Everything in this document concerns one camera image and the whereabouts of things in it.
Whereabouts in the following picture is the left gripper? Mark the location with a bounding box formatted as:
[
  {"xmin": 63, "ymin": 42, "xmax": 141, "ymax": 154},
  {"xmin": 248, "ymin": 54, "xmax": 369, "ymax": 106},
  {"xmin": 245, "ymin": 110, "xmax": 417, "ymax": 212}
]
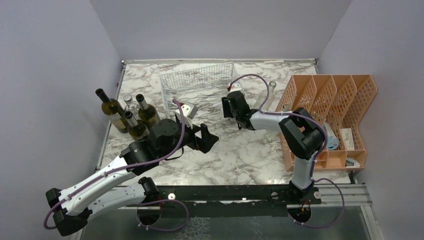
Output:
[{"xmin": 158, "ymin": 118, "xmax": 219, "ymax": 160}]

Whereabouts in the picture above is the clear glass bottle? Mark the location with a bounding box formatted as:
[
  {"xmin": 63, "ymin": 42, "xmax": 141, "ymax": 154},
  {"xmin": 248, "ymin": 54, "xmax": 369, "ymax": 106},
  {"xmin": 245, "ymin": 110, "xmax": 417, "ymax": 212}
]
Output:
[
  {"xmin": 280, "ymin": 104, "xmax": 292, "ymax": 113},
  {"xmin": 253, "ymin": 81, "xmax": 277, "ymax": 112}
]

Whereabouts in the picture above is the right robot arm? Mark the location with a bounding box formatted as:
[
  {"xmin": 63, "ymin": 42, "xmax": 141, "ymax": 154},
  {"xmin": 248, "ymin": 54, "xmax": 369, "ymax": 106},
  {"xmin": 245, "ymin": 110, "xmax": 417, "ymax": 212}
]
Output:
[{"xmin": 221, "ymin": 91, "xmax": 328, "ymax": 204}]

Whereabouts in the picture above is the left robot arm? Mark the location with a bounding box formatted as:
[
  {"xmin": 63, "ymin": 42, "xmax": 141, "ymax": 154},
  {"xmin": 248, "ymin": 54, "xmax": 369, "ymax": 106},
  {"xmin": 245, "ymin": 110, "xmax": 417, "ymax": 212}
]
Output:
[{"xmin": 43, "ymin": 119, "xmax": 219, "ymax": 236}]

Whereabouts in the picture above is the green wine bottle middle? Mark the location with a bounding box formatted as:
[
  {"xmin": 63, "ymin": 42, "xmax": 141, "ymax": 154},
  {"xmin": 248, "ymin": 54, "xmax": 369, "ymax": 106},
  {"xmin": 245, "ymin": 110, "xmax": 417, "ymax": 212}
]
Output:
[{"xmin": 136, "ymin": 93, "xmax": 161, "ymax": 130}]

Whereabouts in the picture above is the green wine bottle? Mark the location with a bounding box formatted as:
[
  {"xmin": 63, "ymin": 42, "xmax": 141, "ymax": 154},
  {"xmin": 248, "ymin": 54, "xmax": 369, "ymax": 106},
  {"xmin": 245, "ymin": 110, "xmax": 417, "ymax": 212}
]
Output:
[
  {"xmin": 136, "ymin": 93, "xmax": 161, "ymax": 130},
  {"xmin": 95, "ymin": 88, "xmax": 129, "ymax": 133},
  {"xmin": 124, "ymin": 111, "xmax": 150, "ymax": 141}
]

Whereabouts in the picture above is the green wine bottle front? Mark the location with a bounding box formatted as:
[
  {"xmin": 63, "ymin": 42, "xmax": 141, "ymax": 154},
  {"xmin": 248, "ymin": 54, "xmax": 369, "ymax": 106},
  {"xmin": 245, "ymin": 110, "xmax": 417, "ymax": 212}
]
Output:
[{"xmin": 124, "ymin": 111, "xmax": 150, "ymax": 141}]

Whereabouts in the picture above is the clear bottle silver cap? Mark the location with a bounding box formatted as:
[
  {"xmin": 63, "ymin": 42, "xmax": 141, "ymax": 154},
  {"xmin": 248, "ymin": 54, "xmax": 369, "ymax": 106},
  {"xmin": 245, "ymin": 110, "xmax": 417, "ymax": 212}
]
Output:
[{"xmin": 123, "ymin": 94, "xmax": 140, "ymax": 116}]

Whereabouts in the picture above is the green wine bottle back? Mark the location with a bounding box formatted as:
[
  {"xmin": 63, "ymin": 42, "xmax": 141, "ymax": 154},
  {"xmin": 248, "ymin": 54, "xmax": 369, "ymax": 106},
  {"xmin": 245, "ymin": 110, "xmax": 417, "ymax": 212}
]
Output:
[{"xmin": 95, "ymin": 88, "xmax": 129, "ymax": 133}]

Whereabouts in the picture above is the orange plastic file organizer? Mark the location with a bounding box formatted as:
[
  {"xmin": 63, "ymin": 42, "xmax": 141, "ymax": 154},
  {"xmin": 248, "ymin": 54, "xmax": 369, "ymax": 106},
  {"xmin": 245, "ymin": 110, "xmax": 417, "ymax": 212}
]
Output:
[{"xmin": 276, "ymin": 74, "xmax": 377, "ymax": 172}]

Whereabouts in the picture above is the blue white tape dispenser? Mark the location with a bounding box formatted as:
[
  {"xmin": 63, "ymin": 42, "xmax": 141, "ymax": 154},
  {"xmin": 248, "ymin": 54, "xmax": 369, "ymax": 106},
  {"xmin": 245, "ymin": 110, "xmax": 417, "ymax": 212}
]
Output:
[{"xmin": 323, "ymin": 122, "xmax": 340, "ymax": 151}]

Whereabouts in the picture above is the white label card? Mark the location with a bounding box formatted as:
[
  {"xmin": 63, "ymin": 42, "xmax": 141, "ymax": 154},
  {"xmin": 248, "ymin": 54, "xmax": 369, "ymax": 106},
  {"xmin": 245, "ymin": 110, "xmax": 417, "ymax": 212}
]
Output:
[{"xmin": 340, "ymin": 128, "xmax": 355, "ymax": 151}]

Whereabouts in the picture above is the white wire wine rack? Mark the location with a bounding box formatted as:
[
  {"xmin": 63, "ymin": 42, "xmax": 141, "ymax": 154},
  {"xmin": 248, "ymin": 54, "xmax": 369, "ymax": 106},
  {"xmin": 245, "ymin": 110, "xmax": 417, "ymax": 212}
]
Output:
[{"xmin": 159, "ymin": 62, "xmax": 239, "ymax": 121}]

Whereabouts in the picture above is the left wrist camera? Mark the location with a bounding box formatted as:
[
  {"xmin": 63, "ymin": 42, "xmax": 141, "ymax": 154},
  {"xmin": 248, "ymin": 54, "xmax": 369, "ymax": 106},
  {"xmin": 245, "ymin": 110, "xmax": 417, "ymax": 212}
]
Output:
[{"xmin": 174, "ymin": 102, "xmax": 199, "ymax": 129}]

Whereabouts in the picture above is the black front mounting rail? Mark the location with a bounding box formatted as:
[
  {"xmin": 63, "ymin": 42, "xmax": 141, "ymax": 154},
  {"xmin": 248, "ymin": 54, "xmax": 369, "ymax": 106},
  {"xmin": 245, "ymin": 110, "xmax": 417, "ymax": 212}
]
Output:
[{"xmin": 115, "ymin": 183, "xmax": 372, "ymax": 220}]

